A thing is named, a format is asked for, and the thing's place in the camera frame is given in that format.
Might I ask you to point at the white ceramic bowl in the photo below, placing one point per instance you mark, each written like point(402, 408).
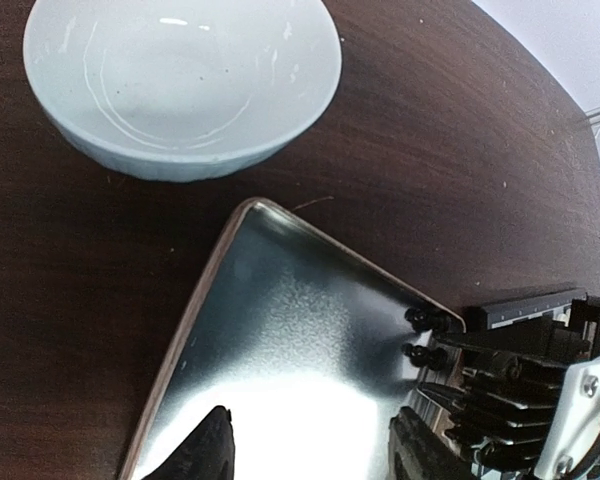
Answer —
point(180, 91)

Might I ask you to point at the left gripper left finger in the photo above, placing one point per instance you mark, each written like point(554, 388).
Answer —
point(207, 453)

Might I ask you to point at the black grey chessboard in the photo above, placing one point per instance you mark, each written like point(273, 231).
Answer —
point(572, 309)

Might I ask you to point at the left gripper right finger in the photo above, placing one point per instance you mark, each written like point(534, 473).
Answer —
point(416, 453)

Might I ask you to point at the wooden rimmed black tray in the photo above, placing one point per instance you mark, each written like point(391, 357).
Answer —
point(300, 338)

